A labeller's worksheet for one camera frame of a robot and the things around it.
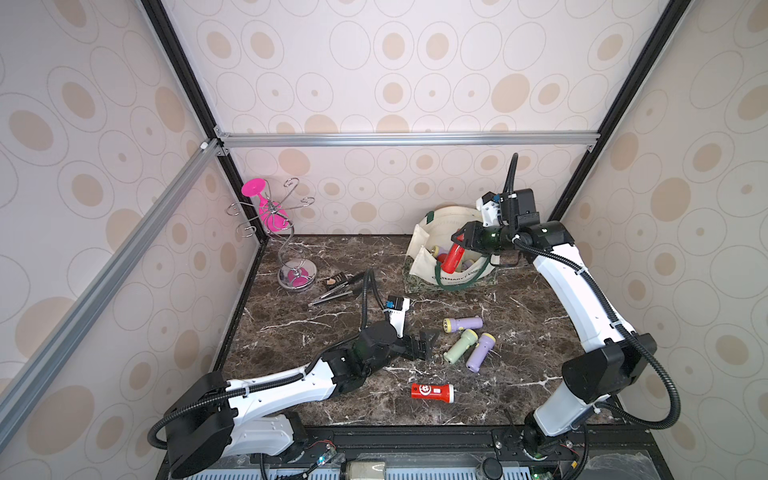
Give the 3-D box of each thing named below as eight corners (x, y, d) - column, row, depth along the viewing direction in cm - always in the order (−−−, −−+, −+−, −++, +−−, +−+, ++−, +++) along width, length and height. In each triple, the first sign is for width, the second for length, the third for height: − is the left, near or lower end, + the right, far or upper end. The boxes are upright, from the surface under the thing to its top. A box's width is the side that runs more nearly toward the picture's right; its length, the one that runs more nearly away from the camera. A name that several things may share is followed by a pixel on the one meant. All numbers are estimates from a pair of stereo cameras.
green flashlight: (441, 357, 89) (443, 353, 87) (466, 330, 95) (468, 326, 93) (453, 367, 87) (455, 364, 85) (478, 339, 93) (480, 335, 91)
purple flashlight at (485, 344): (464, 366, 89) (466, 361, 86) (480, 335, 95) (483, 330, 92) (478, 375, 87) (481, 370, 84) (494, 343, 93) (497, 338, 90)
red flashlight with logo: (411, 404, 82) (411, 399, 79) (410, 388, 85) (411, 383, 81) (452, 404, 82) (455, 399, 79) (451, 388, 85) (453, 383, 81)
